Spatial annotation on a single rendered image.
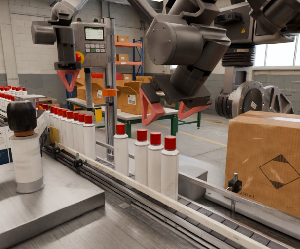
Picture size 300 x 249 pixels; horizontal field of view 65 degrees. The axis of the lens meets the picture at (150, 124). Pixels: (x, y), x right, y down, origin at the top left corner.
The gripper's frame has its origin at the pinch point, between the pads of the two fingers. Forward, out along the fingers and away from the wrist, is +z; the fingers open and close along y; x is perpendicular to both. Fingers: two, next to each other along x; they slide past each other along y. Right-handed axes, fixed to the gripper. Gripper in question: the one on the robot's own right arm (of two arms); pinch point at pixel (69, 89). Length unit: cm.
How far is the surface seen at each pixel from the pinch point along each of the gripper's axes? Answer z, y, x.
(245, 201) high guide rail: 26, 54, 25
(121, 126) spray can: 13.2, 11.7, 13.4
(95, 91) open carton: 22, -253, 112
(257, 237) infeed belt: 34, 58, 24
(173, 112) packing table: 45, -136, 165
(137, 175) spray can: 27.8, 22.2, 13.1
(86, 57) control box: -12.3, -20.9, 14.5
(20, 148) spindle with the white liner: 17.4, 2.5, -17.6
